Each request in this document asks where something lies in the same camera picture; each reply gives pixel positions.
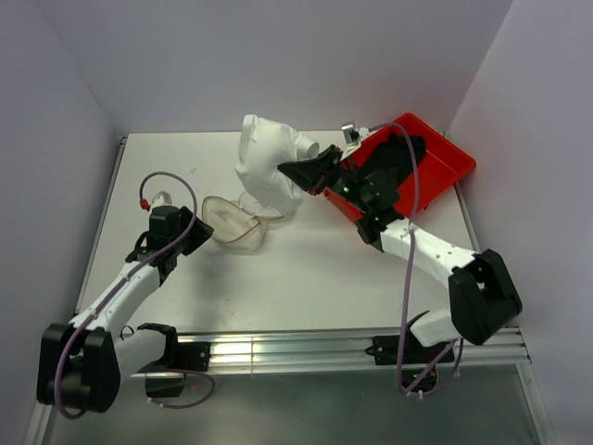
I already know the red plastic tray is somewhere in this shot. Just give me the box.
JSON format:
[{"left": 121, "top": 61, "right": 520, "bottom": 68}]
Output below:
[{"left": 343, "top": 113, "right": 476, "bottom": 217}]

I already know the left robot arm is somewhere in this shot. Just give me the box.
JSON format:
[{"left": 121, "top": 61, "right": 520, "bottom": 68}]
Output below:
[{"left": 36, "top": 205, "right": 214, "bottom": 419}]

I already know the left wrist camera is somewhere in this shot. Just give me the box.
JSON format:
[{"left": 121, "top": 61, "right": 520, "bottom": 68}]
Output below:
[{"left": 139, "top": 191, "right": 172, "bottom": 211}]

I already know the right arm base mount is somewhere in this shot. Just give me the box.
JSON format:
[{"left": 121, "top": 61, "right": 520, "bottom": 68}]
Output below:
[{"left": 364, "top": 334, "right": 457, "bottom": 399}]

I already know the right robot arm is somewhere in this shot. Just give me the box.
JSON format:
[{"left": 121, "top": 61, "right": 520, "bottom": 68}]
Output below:
[{"left": 278, "top": 143, "right": 523, "bottom": 362}]

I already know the black garment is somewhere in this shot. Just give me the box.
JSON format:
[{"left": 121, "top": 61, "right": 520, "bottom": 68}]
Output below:
[{"left": 359, "top": 133, "right": 413, "bottom": 186}]

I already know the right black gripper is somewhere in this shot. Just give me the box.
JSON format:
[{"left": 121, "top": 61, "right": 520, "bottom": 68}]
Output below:
[{"left": 278, "top": 145, "right": 372, "bottom": 214}]

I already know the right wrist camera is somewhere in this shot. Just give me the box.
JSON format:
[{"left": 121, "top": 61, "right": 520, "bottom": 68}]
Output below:
[{"left": 341, "top": 121, "right": 370, "bottom": 159}]

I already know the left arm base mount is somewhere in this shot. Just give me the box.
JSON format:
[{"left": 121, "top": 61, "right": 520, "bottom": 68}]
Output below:
[{"left": 141, "top": 342, "right": 216, "bottom": 410}]

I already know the white bra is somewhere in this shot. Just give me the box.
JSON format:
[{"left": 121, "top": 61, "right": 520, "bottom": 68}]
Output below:
[{"left": 235, "top": 114, "right": 320, "bottom": 214}]

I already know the aluminium rail frame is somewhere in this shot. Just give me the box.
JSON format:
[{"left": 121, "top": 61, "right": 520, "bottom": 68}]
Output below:
[{"left": 22, "top": 133, "right": 557, "bottom": 445}]

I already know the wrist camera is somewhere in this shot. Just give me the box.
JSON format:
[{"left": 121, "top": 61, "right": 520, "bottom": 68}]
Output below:
[
  {"left": 139, "top": 191, "right": 172, "bottom": 211},
  {"left": 341, "top": 121, "right": 370, "bottom": 159}
]

